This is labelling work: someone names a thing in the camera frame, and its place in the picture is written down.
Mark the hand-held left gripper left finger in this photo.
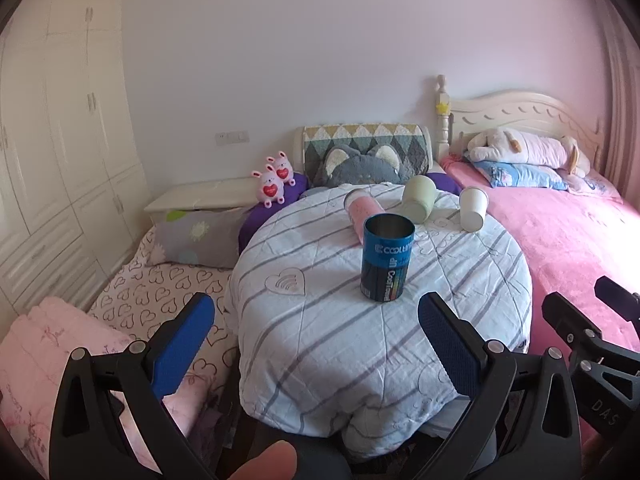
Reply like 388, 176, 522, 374
50, 292, 216, 480

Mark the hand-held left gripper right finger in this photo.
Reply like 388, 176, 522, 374
417, 292, 584, 480

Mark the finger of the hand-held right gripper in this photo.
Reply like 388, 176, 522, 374
542, 292, 604, 362
594, 275, 640, 343

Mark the white cup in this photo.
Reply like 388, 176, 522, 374
459, 187, 488, 232

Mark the pale green cup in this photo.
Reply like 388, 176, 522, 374
400, 175, 438, 224

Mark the pink cup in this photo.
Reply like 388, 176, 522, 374
343, 187, 385, 247

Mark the blue metal cup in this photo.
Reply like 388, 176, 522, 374
361, 213, 416, 305

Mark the person's left hand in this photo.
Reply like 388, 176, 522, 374
234, 440, 300, 480

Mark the heart print bed sheet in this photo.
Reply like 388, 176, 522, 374
87, 225, 246, 396

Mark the pink fleece blanket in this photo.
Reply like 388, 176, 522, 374
439, 155, 640, 461

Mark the grey flower print pillow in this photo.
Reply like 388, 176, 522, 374
147, 205, 256, 269

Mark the pink pillow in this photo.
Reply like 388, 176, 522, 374
556, 167, 624, 204

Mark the white grey-striped quilt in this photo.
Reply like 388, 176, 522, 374
227, 182, 534, 461

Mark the pink folded quilt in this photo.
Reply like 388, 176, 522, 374
0, 296, 212, 480

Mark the purple cushion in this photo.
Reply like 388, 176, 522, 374
424, 171, 464, 196
238, 172, 313, 256

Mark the blue pillow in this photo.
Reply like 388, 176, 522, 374
472, 160, 571, 192

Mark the white dog plush toy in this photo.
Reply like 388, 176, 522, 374
462, 129, 592, 177

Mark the grey cat cushion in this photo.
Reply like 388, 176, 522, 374
314, 144, 408, 189

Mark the pale curtain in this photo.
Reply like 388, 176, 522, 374
586, 0, 640, 202

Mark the cream carved headboard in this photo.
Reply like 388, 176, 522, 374
432, 75, 606, 172

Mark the cream wardrobe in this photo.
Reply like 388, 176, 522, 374
0, 0, 154, 332

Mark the diamond pattern cushion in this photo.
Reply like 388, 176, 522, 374
301, 123, 432, 187

